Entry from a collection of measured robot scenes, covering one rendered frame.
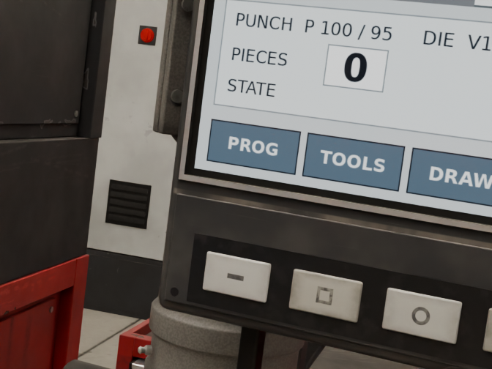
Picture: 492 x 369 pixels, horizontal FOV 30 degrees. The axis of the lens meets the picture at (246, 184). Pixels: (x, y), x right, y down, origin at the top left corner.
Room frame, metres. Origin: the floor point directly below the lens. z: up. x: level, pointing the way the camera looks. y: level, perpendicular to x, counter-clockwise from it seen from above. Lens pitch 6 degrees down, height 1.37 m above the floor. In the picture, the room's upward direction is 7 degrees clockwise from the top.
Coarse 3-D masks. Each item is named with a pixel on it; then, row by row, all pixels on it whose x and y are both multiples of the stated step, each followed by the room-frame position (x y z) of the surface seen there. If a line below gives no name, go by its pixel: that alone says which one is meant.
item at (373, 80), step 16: (336, 48) 0.47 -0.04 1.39; (352, 48) 0.47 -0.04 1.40; (368, 48) 0.47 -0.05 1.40; (336, 64) 0.47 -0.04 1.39; (352, 64) 0.47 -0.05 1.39; (368, 64) 0.47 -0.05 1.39; (384, 64) 0.46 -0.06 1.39; (336, 80) 0.47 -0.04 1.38; (352, 80) 0.47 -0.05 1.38; (368, 80) 0.47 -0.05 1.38; (384, 80) 0.46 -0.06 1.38
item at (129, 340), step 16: (128, 336) 1.28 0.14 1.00; (144, 336) 1.29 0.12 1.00; (128, 352) 1.28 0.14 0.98; (336, 352) 1.40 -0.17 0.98; (352, 352) 1.41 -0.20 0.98; (128, 368) 1.28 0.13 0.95; (320, 368) 1.30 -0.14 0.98; (336, 368) 1.31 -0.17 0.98; (352, 368) 1.32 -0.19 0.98; (368, 368) 1.33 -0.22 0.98; (384, 368) 1.34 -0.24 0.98; (400, 368) 1.35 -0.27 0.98; (416, 368) 1.36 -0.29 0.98
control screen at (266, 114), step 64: (256, 0) 0.49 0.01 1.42; (320, 0) 0.48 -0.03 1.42; (384, 0) 0.46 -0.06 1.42; (448, 0) 0.45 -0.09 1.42; (256, 64) 0.49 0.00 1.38; (320, 64) 0.48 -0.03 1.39; (448, 64) 0.45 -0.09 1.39; (256, 128) 0.49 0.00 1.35; (320, 128) 0.47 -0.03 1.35; (384, 128) 0.46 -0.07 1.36; (448, 128) 0.45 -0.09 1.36; (384, 192) 0.46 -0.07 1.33; (448, 192) 0.45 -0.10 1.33
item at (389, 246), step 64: (192, 64) 0.50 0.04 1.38; (192, 128) 0.50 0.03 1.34; (192, 192) 0.50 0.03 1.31; (256, 192) 0.48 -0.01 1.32; (320, 192) 0.47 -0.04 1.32; (192, 256) 0.49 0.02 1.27; (256, 256) 0.48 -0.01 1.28; (320, 256) 0.47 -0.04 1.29; (384, 256) 0.45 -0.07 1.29; (448, 256) 0.44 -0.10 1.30; (256, 320) 0.48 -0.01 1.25; (320, 320) 0.46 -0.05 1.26; (384, 320) 0.45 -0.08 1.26; (448, 320) 0.44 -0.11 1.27
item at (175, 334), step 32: (192, 0) 0.63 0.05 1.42; (160, 64) 0.64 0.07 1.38; (160, 96) 0.64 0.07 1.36; (160, 128) 0.63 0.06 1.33; (160, 320) 0.63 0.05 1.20; (192, 320) 0.62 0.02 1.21; (160, 352) 0.63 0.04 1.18; (192, 352) 0.62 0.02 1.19; (224, 352) 0.61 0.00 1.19; (288, 352) 0.63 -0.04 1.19
